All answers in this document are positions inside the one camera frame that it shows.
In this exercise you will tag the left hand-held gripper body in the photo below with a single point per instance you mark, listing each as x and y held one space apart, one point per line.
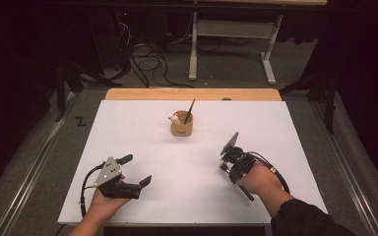
110 172

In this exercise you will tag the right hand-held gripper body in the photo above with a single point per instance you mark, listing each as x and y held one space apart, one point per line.
241 162

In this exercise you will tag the black makeup brush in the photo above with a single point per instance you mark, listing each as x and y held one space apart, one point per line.
247 195

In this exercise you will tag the round wooden cup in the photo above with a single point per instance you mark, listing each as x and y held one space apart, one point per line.
181 129

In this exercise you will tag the person's right hand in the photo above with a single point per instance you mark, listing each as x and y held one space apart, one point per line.
261 180

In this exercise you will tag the person's left hand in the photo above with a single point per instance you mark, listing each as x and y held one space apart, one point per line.
106 205

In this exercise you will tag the white table sheet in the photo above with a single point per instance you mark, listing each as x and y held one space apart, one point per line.
183 154

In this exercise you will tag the small cream figurine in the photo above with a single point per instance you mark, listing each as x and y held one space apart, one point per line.
175 118

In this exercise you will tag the wooden table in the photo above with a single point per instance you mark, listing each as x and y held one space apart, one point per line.
190 94

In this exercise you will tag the black stand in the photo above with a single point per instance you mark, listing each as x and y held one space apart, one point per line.
330 98
60 91

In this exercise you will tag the dark computer tower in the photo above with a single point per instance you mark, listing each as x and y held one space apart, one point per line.
124 36

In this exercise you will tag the metal floor rail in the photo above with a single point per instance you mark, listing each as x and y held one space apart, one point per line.
32 170
347 170

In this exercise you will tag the white metal desk frame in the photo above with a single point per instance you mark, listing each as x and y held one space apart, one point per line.
233 29

